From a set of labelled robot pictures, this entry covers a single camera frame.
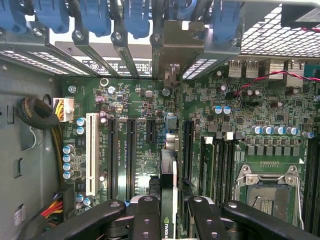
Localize CPU socket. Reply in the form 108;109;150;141
234;164;305;232

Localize white expansion slot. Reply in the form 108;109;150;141
85;112;101;197

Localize installed green RAM stick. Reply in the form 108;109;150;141
199;136;216;201

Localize black open PC case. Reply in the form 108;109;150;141
0;0;320;240

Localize short black expansion slot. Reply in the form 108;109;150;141
146;119;156;144

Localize green motherboard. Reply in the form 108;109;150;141
59;58;320;240

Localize coloured power wire bundle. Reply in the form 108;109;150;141
38;192;66;224

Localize white power connector yellow wires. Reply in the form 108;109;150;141
52;97;76;123

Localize black sleeved wire bundle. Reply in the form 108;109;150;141
15;96;66;186

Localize red and black twisted wire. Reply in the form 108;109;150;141
231;70;320;98

